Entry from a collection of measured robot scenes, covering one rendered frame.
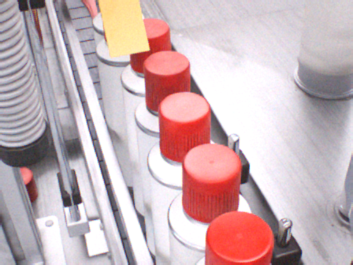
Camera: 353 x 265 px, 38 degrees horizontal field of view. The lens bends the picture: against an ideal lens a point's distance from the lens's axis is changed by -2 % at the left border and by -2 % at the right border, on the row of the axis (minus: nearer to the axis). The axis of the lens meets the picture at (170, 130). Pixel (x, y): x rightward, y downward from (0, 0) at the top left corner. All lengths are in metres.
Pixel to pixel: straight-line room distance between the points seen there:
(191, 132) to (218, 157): 0.03
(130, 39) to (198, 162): 0.14
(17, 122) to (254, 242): 0.14
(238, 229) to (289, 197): 0.30
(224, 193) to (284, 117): 0.38
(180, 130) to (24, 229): 0.25
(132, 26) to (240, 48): 0.40
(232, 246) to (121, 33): 0.20
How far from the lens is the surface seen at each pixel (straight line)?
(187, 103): 0.33
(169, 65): 0.36
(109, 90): 0.47
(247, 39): 0.80
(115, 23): 0.39
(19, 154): 0.30
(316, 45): 0.66
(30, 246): 0.54
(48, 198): 0.63
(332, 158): 0.61
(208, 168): 0.28
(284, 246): 0.46
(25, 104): 0.29
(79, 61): 0.61
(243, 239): 0.25
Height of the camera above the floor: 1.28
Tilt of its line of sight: 41 degrees down
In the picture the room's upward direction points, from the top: 2 degrees counter-clockwise
